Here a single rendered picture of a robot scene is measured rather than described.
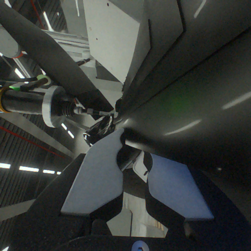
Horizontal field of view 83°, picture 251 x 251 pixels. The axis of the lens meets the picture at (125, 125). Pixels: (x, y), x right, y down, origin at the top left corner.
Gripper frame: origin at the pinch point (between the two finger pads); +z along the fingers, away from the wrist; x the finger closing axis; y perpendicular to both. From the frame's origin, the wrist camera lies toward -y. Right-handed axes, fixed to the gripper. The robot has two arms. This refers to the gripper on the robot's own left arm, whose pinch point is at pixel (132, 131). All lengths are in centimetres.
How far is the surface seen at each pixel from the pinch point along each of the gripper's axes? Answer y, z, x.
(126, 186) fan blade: 35.6, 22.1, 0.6
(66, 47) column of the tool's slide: -5, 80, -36
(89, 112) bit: 3.1, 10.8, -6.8
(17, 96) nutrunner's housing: 0.7, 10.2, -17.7
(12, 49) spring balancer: -3, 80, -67
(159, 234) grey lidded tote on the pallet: 273, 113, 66
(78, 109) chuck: 2.7, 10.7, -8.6
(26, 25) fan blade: -9.9, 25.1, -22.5
